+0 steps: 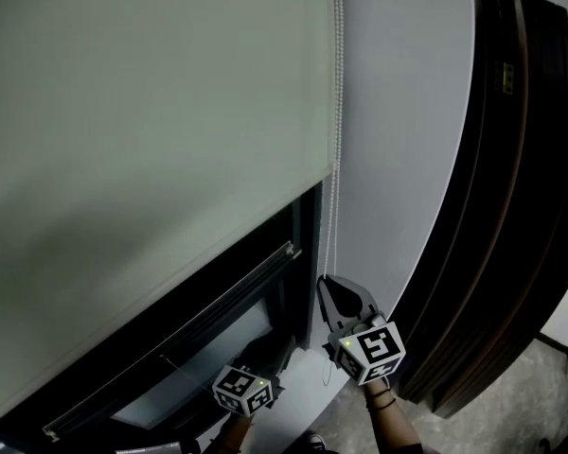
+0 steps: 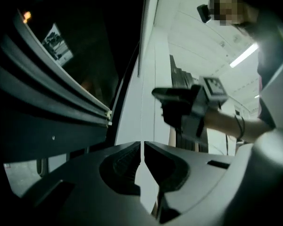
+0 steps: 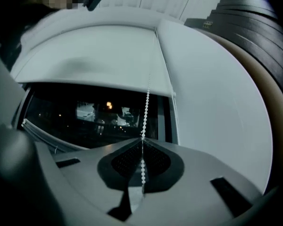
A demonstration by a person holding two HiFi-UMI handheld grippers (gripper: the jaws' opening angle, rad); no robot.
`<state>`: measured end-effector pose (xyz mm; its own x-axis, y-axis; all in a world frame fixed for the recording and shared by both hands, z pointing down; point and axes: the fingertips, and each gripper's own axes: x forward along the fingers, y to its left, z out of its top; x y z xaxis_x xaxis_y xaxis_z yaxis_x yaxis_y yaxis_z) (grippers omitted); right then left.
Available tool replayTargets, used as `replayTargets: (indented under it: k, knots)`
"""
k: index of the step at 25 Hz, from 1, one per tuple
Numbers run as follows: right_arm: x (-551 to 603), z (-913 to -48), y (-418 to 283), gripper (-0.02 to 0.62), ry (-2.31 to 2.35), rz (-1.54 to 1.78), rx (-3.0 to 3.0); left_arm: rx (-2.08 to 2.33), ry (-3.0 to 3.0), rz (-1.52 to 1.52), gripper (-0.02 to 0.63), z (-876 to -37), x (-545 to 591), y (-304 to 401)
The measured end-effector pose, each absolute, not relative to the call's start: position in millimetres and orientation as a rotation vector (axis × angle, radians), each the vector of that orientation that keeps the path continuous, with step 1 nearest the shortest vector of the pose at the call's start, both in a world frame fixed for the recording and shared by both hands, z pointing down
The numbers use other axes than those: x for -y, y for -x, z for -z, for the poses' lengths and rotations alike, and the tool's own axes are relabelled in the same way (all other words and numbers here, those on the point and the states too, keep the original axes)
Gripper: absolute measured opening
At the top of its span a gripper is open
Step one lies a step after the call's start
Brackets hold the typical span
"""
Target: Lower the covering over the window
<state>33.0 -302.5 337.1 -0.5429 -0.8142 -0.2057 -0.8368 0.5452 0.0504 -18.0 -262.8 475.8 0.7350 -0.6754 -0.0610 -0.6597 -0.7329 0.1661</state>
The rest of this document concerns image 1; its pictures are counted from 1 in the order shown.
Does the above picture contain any dark window frame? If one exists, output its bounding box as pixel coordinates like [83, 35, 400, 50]
[0, 180, 326, 454]

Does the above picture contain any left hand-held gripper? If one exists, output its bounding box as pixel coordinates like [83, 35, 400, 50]
[211, 335, 298, 418]

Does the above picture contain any white bead chain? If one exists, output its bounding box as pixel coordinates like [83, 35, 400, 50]
[320, 0, 346, 387]

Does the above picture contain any black baseboard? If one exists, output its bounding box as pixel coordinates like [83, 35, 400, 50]
[537, 331, 568, 358]

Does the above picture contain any person's left forearm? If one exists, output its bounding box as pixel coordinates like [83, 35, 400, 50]
[212, 413, 257, 454]

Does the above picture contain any thin white pull cord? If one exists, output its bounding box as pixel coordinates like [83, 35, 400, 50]
[158, 354, 220, 389]

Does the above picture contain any person's right forearm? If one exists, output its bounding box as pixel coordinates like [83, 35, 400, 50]
[362, 378, 426, 454]

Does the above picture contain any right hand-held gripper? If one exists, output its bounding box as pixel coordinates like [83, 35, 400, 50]
[316, 274, 406, 387]

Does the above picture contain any pale green roller blind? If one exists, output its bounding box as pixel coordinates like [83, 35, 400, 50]
[0, 0, 336, 433]

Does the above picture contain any dark wooden door frame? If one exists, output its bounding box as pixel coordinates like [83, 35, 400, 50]
[387, 0, 531, 399]

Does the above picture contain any black phone with screen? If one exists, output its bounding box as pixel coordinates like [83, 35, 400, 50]
[115, 441, 185, 454]

